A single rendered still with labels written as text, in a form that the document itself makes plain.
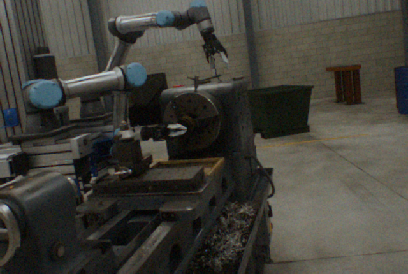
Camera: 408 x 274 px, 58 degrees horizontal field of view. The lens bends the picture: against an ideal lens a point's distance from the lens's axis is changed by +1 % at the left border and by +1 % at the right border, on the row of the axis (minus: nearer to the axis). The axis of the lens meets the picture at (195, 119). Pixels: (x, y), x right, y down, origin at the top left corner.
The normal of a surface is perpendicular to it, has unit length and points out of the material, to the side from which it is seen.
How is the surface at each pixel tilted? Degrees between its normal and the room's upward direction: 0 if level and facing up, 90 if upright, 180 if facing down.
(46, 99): 91
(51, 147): 90
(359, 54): 90
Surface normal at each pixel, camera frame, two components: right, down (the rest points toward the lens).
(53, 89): 0.46, 0.06
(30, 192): 0.54, -0.76
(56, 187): 0.73, -0.60
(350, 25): -0.05, 0.13
